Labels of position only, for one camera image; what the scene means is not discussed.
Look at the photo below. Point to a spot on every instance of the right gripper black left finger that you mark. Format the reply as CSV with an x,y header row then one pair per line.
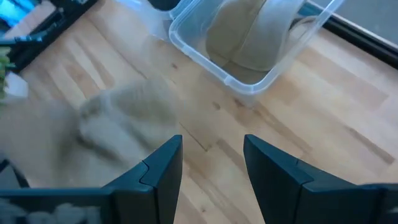
x,y
149,193

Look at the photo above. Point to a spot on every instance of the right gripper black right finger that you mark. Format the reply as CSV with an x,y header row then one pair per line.
x,y
280,186

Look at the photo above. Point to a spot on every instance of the dark grey knit hat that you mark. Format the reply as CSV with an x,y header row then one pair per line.
x,y
163,4

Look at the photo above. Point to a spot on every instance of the clear plastic bin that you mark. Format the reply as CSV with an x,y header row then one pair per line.
x,y
242,84
155,21

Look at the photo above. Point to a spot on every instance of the small green potted plant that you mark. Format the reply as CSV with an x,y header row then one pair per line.
x,y
3,68

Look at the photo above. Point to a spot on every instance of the black metal table frame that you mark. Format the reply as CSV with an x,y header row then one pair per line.
x,y
357,40

